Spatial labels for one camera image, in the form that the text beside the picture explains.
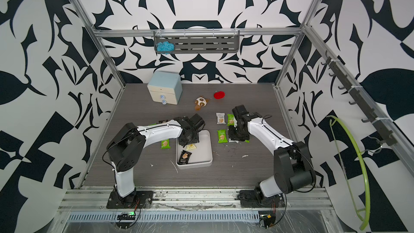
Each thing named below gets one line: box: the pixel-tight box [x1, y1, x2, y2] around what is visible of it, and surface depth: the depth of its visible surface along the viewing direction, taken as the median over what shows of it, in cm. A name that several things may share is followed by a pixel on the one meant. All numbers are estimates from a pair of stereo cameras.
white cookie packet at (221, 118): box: [215, 112, 226, 125], surface depth 104 cm
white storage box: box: [175, 129, 213, 170], surface depth 89 cm
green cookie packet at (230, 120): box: [226, 113, 235, 127], surface depth 102 cm
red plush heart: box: [213, 91, 226, 100], surface depth 115 cm
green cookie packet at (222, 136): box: [216, 129, 229, 144], surface depth 95 cm
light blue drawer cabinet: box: [146, 71, 183, 106], surface depth 104 cm
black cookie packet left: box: [177, 149, 193, 165], surface depth 86 cm
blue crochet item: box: [156, 40, 176, 56], surface depth 93 cm
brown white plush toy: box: [194, 96, 209, 111], surface depth 109 cm
